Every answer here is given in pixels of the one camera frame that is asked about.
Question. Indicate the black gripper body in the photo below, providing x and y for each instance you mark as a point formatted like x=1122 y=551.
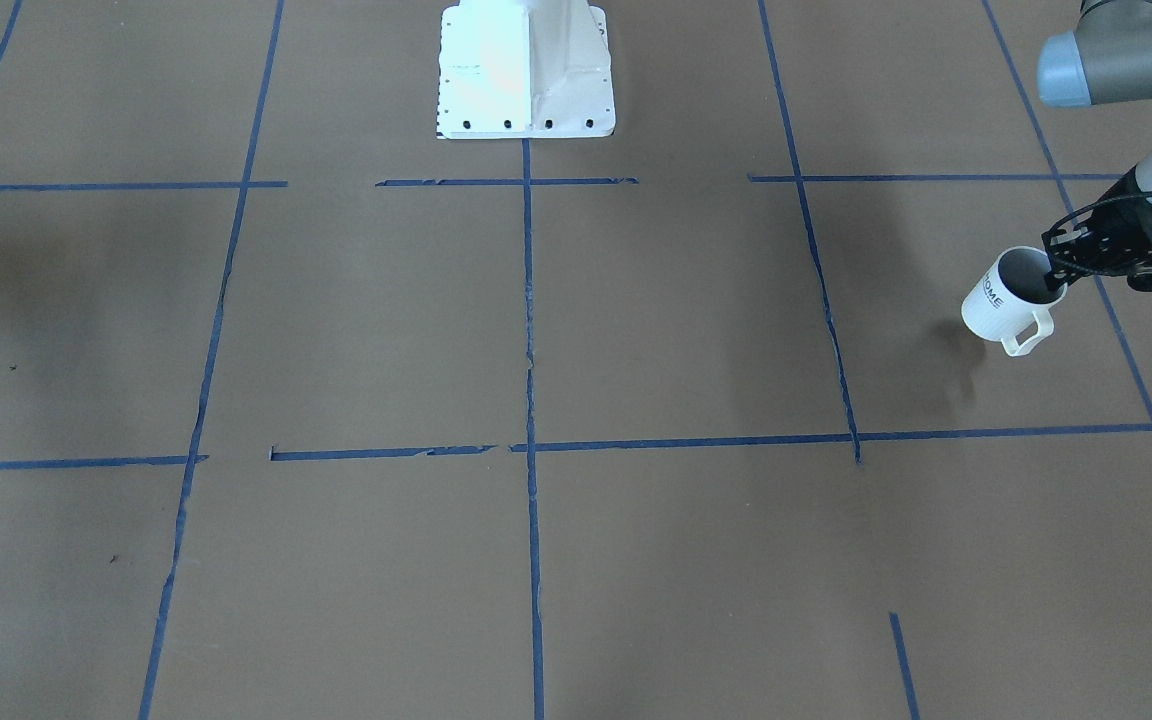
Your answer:
x=1120 y=243

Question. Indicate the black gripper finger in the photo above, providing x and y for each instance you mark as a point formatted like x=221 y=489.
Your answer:
x=1068 y=255

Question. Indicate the white mug with handle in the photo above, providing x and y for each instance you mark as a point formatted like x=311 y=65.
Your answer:
x=1011 y=304

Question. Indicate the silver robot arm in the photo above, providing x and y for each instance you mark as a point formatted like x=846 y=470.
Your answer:
x=1106 y=58

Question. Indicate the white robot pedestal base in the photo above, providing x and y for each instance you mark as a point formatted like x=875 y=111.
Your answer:
x=524 y=69

